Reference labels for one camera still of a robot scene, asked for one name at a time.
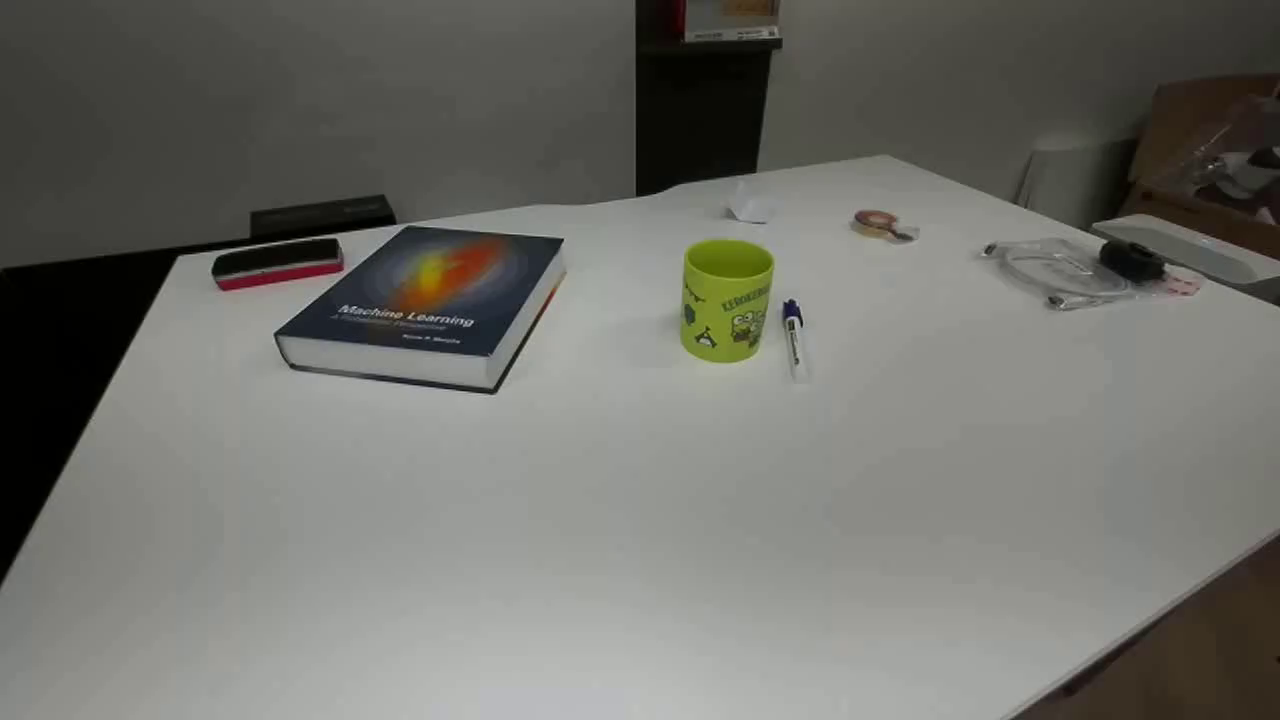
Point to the white marker blue cap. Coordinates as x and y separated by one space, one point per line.
793 334

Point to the green cartoon print cup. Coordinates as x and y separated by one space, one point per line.
725 306

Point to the red and black marker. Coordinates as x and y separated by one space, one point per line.
279 262

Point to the crumpled white paper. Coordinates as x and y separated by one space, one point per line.
750 207

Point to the blue hardcover textbook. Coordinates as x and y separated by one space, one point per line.
426 284

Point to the dark tall cabinet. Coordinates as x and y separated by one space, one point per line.
700 114

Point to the brown tape roll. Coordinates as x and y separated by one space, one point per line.
872 223

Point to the light box on cabinet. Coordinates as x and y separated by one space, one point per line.
730 17

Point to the white waste bin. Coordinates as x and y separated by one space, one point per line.
1072 178

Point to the black power adapter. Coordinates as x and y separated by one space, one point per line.
1129 262

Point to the flat white box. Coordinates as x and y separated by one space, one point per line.
1200 246

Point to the brown cardboard box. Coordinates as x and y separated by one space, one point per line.
1200 126

